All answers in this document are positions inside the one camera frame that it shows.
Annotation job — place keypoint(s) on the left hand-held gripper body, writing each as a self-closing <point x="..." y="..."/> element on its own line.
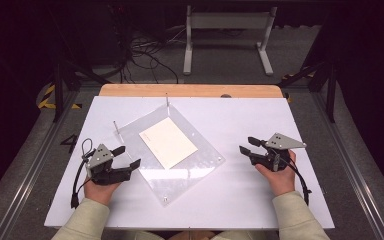
<point x="100" y="161"/>

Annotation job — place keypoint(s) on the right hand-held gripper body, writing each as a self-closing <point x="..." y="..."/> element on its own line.
<point x="280" y="142"/>

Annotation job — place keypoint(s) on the person's left hand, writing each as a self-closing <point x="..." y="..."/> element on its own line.
<point x="98" y="193"/>

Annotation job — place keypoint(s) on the person's right hand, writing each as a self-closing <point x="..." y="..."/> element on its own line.
<point x="280" y="181"/>

